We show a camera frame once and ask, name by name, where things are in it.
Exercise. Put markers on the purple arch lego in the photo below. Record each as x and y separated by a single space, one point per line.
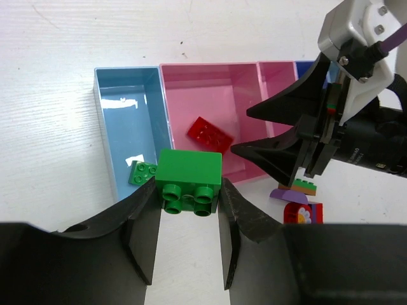
289 196

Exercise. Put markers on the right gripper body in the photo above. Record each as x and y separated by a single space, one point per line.
327 133

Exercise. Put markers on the red curved lego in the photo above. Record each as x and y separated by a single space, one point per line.
210 136

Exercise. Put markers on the red purple lego block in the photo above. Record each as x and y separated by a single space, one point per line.
317 216

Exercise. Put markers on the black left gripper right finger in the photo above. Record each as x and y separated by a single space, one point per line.
266 262

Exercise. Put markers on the dark blue bin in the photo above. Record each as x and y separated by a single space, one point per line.
304 65

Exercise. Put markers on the green brown flat lego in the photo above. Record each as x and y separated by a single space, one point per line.
301 186

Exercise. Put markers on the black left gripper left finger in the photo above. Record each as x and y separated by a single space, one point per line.
106 259

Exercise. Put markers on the small green lego brick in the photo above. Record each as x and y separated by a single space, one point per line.
141 172

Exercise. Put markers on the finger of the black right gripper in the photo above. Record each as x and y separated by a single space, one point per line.
302 97
279 156

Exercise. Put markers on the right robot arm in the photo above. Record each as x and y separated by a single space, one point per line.
374 138

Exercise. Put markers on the light blue left bin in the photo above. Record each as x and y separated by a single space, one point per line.
133 121

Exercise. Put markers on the large pink bin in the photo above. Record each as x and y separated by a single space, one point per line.
218 93

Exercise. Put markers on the red flower lego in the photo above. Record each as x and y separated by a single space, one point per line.
295 213

